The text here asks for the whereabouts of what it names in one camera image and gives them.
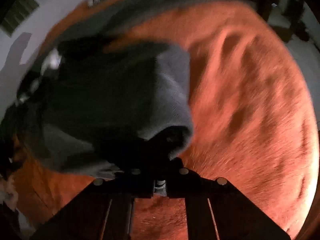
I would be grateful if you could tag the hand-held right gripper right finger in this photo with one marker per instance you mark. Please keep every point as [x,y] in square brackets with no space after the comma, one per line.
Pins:
[175,185]

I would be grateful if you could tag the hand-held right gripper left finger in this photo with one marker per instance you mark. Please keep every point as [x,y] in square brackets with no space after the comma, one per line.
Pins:
[145,185]

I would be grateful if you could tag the dark grey jeans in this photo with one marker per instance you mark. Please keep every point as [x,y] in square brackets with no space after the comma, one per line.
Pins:
[100,100]

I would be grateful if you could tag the person's left hand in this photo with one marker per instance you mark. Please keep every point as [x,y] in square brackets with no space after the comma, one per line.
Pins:
[8,192]

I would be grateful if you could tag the orange blanket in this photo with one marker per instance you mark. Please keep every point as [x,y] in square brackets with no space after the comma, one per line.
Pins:
[237,105]

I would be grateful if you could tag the dark wooden chair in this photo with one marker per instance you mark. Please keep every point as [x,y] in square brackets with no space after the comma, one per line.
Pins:
[297,22]

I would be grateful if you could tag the dark wooden wardrobe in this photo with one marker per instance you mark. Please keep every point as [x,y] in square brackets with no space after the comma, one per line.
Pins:
[265,0]

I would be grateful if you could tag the wall vent grille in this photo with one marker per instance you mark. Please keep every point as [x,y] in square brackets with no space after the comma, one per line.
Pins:
[18,12]

